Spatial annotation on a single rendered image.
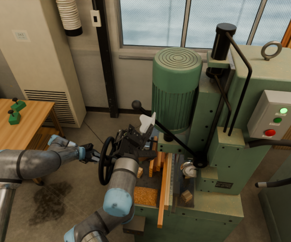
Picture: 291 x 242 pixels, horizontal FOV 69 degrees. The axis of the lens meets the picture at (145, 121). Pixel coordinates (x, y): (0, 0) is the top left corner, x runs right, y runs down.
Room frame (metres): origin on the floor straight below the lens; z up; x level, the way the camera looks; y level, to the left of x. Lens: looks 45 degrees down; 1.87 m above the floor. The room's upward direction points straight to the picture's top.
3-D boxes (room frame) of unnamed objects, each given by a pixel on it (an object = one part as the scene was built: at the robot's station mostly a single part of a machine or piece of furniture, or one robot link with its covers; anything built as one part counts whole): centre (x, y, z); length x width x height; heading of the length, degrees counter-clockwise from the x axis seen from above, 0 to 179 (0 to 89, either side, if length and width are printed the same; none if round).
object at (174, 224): (0.66, -0.23, 0.36); 0.58 x 0.45 x 0.71; 82
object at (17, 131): (1.31, 1.21, 0.32); 0.66 x 0.57 x 0.64; 174
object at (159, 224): (0.63, -0.11, 0.92); 0.62 x 0.02 x 0.04; 172
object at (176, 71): (0.68, -0.11, 1.35); 0.18 x 0.18 x 0.31
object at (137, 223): (0.44, 0.06, 0.58); 0.12 x 0.08 x 0.08; 82
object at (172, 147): (0.68, -0.13, 1.03); 0.14 x 0.07 x 0.09; 82
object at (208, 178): (0.50, -0.27, 1.02); 0.09 x 0.07 x 0.12; 172
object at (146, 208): (0.71, -0.01, 0.87); 0.61 x 0.30 x 0.06; 172
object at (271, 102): (0.49, -0.41, 1.40); 0.10 x 0.06 x 0.16; 82
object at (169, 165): (0.70, -0.14, 0.93); 0.60 x 0.02 x 0.05; 172
